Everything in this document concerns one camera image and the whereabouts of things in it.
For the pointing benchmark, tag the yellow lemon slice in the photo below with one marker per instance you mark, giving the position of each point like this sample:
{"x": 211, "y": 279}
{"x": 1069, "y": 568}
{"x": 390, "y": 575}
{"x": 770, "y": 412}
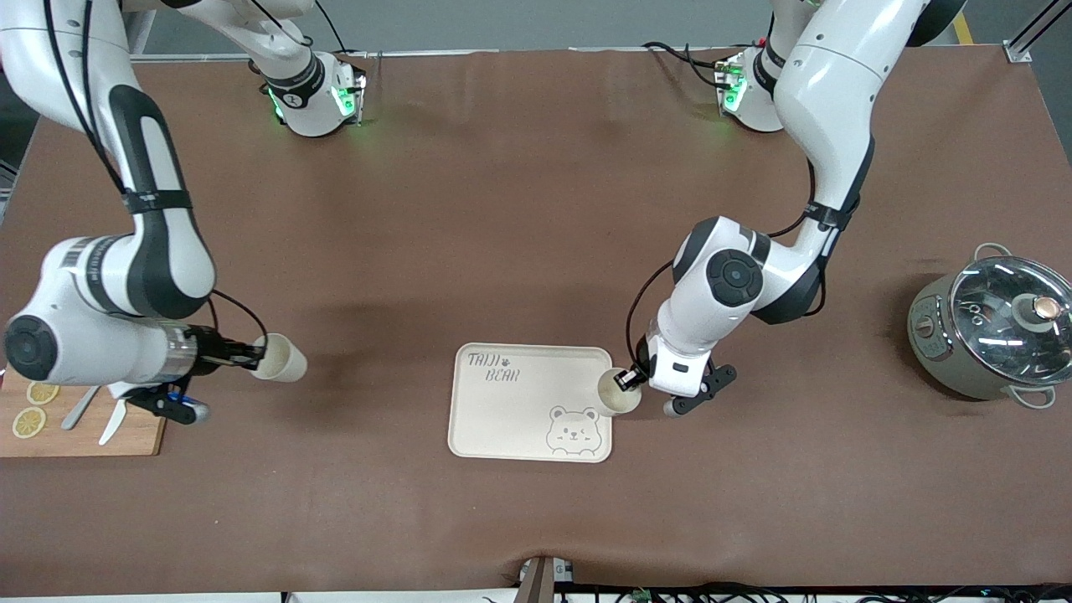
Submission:
{"x": 43, "y": 393}
{"x": 29, "y": 422}

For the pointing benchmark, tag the bamboo cutting board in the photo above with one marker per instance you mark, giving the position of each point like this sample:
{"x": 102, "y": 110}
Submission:
{"x": 84, "y": 440}

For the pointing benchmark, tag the glass pot lid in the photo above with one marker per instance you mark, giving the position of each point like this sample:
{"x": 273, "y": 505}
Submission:
{"x": 997, "y": 335}

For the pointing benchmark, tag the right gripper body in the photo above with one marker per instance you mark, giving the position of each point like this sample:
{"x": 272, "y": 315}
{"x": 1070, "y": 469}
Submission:
{"x": 207, "y": 347}

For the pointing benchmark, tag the white plastic knife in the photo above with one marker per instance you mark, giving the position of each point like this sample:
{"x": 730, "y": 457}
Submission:
{"x": 113, "y": 423}

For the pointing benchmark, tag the brown table mat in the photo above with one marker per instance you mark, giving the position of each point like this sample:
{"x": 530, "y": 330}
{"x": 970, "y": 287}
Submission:
{"x": 536, "y": 209}

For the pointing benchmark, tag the grey plastic knife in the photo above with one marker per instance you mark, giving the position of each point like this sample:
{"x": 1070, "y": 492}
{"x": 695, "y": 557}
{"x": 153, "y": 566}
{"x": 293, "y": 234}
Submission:
{"x": 77, "y": 412}

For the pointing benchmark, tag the aluminium frame profile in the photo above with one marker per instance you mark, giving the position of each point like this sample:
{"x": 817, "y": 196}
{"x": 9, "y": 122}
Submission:
{"x": 1034, "y": 29}

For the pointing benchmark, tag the grey-green electric cooking pot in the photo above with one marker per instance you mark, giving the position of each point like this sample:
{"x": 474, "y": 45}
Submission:
{"x": 938, "y": 360}

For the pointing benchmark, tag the cream bear print tray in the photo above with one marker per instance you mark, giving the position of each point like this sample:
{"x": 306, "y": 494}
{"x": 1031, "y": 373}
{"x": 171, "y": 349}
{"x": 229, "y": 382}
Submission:
{"x": 519, "y": 410}

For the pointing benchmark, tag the white IKEA cup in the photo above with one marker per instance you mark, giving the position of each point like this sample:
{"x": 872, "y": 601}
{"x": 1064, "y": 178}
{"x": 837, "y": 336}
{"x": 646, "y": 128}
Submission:
{"x": 285, "y": 360}
{"x": 615, "y": 400}

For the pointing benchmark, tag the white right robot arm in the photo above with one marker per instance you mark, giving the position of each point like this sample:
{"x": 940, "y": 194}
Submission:
{"x": 159, "y": 251}

